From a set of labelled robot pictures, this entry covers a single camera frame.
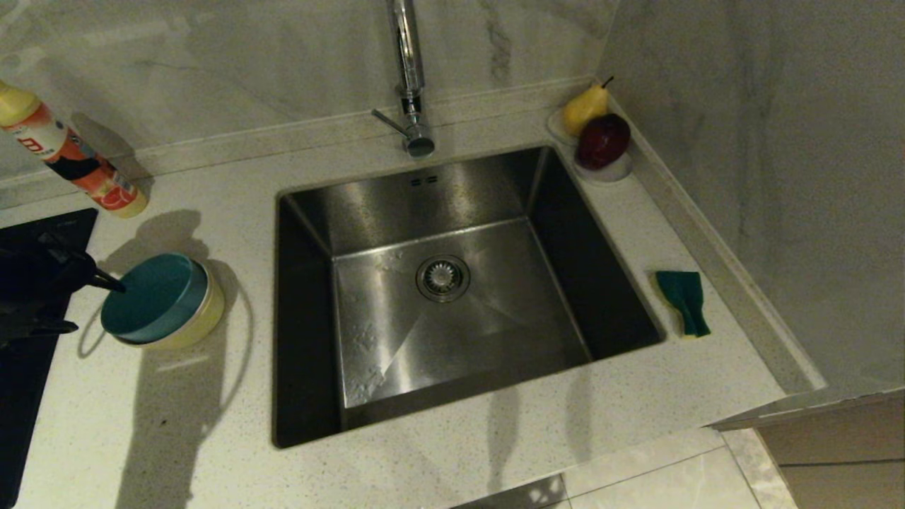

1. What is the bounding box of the blue plastic bowl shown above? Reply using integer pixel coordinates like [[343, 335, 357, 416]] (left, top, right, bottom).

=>
[[100, 253, 211, 345]]

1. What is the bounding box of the yellow plastic bowl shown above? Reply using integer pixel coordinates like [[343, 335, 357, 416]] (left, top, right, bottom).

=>
[[131, 260, 226, 351]]

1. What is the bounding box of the yellow-capped orange dish soap bottle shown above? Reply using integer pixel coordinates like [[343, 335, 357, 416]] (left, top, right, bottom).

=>
[[0, 79, 149, 218]]

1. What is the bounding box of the green and yellow sponge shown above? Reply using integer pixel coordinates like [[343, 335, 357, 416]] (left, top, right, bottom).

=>
[[654, 270, 711, 339]]

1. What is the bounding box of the stainless steel sink basin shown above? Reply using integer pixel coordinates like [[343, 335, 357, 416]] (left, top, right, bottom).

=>
[[272, 145, 667, 449]]

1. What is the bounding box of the black induction cooktop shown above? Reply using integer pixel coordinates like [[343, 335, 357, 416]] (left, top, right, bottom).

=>
[[0, 208, 98, 509]]

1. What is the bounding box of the round metal drain strainer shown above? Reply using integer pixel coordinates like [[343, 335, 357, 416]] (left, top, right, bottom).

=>
[[416, 254, 472, 303]]

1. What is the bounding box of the chrome faucet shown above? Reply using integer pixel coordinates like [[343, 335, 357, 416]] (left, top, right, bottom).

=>
[[370, 0, 436, 158]]

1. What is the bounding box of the small white dish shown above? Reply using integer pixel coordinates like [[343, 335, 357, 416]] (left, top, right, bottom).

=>
[[571, 145, 635, 186], [546, 106, 582, 146]]

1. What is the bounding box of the yellow pear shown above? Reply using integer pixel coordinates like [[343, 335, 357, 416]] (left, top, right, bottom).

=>
[[562, 76, 614, 137]]

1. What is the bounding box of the dark red apple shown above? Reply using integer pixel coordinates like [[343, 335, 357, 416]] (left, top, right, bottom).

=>
[[576, 113, 631, 170]]

